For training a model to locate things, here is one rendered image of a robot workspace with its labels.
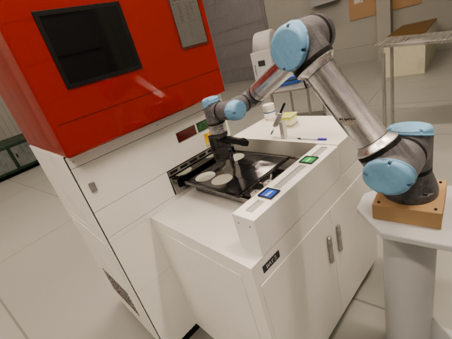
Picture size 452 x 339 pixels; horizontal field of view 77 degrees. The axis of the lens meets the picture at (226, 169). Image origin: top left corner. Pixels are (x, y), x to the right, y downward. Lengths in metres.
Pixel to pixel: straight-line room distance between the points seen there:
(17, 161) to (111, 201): 6.51
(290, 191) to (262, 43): 7.61
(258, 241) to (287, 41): 0.57
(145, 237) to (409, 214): 1.05
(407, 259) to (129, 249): 1.08
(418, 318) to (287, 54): 1.05
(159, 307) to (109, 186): 0.68
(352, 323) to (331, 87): 1.30
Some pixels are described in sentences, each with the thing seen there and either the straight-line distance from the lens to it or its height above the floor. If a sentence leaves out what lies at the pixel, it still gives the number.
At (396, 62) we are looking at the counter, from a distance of 6.74.
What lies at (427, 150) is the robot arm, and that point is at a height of 1.05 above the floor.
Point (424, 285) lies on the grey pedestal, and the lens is 1.24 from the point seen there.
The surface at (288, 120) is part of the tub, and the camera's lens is 1.51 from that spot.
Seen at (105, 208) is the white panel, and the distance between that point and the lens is 1.27.
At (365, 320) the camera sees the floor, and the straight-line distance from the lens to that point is 1.80.
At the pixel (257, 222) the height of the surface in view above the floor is 0.94.
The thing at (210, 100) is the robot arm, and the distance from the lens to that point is 1.15.
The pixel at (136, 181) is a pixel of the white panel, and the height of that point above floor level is 1.01.
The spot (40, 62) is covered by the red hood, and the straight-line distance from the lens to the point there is 1.13.
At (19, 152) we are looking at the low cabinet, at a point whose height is 0.44.
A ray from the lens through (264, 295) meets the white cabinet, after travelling 1.02.
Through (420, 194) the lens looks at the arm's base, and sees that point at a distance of 1.01.
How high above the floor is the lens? 1.45
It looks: 24 degrees down
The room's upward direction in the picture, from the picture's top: 16 degrees counter-clockwise
